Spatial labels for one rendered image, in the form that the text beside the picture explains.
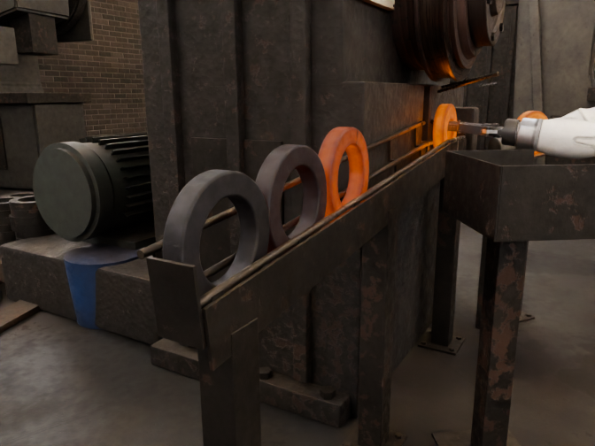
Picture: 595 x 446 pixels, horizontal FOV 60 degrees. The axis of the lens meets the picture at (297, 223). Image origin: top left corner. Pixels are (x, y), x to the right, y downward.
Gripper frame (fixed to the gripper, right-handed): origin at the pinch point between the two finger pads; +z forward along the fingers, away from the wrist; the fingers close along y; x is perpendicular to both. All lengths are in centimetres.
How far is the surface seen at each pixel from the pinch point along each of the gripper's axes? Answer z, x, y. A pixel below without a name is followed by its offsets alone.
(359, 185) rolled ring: -1, -8, -66
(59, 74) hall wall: 608, -13, 308
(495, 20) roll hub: -7.9, 30.5, 6.1
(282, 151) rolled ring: 1, 1, -94
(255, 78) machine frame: 38, 10, -48
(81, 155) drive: 119, -21, -38
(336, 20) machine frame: 16, 24, -48
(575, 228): -40, -11, -57
